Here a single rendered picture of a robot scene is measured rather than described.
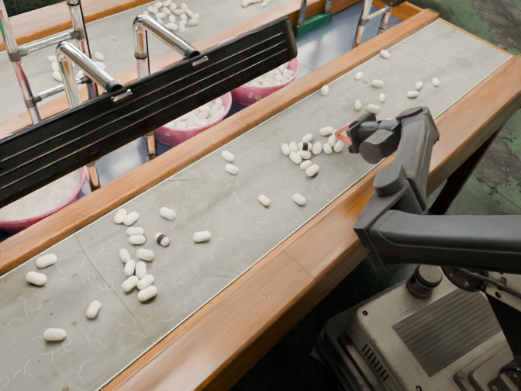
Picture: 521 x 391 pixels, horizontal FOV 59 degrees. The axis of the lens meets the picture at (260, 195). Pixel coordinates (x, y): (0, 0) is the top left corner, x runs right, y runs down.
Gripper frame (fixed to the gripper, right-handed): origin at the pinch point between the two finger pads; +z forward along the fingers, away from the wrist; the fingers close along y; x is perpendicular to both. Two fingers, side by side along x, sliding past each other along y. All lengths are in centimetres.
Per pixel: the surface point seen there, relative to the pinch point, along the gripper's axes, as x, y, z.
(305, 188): 5.6, 18.2, -2.5
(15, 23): -57, 39, 74
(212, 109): -16.1, 16.9, 25.2
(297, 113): -6.3, -0.9, 13.3
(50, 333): 0, 80, 1
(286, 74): -15.2, -11.6, 24.2
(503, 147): 76, -146, 31
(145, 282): 2, 62, -1
